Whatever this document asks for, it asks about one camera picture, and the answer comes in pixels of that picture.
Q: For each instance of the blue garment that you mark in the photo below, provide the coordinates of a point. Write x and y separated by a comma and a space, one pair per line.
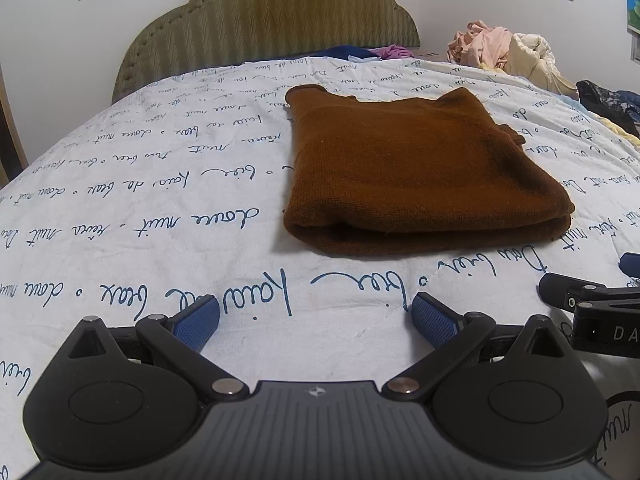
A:
350, 52

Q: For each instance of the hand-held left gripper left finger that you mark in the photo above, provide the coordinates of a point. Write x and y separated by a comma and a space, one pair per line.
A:
197, 322

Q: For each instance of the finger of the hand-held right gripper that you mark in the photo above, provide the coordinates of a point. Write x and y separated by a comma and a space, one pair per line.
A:
560, 290
631, 265

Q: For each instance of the wooden door frame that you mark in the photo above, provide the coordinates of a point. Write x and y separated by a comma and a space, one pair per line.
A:
10, 130

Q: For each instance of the brown knitted sweater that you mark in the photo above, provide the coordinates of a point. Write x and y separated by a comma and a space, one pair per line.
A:
410, 170

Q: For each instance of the olive upholstered headboard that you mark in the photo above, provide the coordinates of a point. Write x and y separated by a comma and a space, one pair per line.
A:
270, 15

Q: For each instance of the white printed blanket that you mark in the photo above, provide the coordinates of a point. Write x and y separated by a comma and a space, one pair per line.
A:
150, 185

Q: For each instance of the yellow cloth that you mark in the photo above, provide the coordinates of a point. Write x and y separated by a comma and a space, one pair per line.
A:
491, 66

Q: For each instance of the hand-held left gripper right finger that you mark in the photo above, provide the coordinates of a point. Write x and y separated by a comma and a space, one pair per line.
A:
435, 320

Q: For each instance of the dark blue patterned clothes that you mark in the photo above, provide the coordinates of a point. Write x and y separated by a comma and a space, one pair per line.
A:
607, 102

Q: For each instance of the pale yellow knitted blanket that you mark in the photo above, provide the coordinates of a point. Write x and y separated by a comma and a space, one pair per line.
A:
620, 130

